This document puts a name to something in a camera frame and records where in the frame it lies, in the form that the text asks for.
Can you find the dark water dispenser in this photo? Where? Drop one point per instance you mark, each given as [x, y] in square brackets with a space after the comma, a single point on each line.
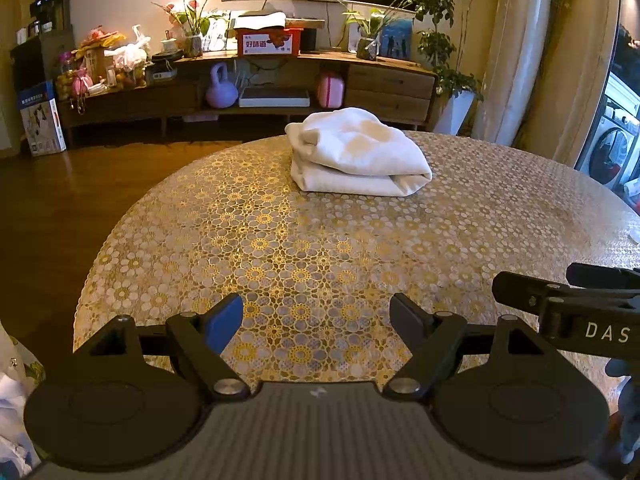
[40, 45]

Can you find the black pan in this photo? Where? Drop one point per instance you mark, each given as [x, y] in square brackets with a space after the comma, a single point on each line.
[166, 62]

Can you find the pink plastic container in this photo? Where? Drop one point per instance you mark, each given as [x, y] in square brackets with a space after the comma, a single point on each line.
[331, 90]

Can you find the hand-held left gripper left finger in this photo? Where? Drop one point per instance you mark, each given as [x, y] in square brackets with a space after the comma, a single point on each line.
[225, 321]

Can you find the small potted green plant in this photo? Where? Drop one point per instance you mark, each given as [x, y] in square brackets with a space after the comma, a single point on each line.
[367, 42]

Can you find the purple kettlebell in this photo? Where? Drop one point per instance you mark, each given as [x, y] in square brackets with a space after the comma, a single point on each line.
[221, 90]

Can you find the cream curtain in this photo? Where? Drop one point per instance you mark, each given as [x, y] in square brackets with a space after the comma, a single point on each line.
[545, 60]

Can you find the floral printed cloth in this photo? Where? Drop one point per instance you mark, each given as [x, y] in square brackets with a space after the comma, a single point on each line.
[15, 400]

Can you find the tall plant in white pot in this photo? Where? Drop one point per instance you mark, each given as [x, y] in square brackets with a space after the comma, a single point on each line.
[452, 105]

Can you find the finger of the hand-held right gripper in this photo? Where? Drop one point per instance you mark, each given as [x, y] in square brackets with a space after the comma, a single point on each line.
[515, 290]
[600, 276]

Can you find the wooden TV cabinet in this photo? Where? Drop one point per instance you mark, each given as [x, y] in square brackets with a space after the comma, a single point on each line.
[280, 77]

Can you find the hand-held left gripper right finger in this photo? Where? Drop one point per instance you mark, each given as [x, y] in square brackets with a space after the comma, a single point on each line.
[406, 317]

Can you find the white garment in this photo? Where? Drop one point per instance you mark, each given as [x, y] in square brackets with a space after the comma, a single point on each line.
[355, 152]

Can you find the red cardboard box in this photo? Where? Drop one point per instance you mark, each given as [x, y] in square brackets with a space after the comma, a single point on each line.
[269, 42]

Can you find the person's right hand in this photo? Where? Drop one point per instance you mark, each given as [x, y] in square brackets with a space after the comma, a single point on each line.
[629, 410]

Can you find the white plastic bag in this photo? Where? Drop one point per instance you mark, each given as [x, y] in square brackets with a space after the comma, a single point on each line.
[132, 55]

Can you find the white flat box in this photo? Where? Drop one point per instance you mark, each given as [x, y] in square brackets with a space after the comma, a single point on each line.
[274, 96]

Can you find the flower plant in glass vase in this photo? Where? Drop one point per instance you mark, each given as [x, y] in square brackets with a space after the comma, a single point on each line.
[192, 35]

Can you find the white paper sheet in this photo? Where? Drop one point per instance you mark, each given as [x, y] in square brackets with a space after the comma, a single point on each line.
[260, 20]

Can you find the pile of gift packages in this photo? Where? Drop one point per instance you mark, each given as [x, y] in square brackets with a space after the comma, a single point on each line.
[95, 70]

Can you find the flat brown box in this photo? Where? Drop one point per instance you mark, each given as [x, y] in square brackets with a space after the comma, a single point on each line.
[305, 23]

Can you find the blue picture card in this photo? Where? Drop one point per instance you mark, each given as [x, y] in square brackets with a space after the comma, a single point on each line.
[396, 42]

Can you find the washing machine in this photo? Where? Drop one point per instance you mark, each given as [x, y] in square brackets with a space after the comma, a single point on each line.
[612, 135]

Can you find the blue and white cardboard box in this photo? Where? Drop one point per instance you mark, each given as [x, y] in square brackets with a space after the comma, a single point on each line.
[42, 120]

